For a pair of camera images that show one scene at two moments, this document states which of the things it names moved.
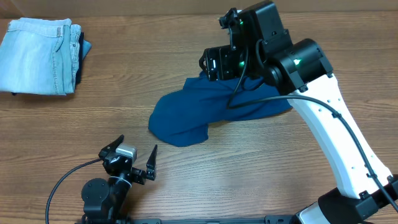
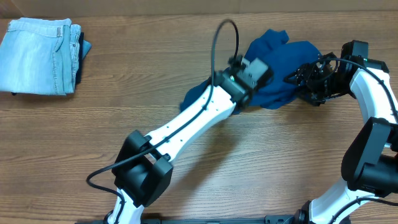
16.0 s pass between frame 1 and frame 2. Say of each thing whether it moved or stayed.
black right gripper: moved
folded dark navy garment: stayed
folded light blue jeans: stayed
